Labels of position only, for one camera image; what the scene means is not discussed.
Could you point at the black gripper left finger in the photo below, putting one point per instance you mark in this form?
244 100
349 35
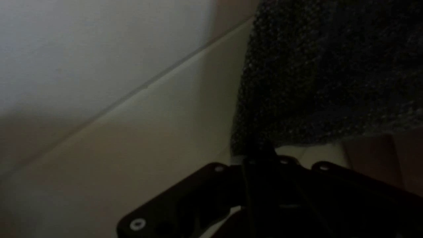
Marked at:
187 210

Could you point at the grey cloth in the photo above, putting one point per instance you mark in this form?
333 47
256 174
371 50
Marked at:
325 71

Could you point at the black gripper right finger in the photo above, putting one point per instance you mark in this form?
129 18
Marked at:
330 202

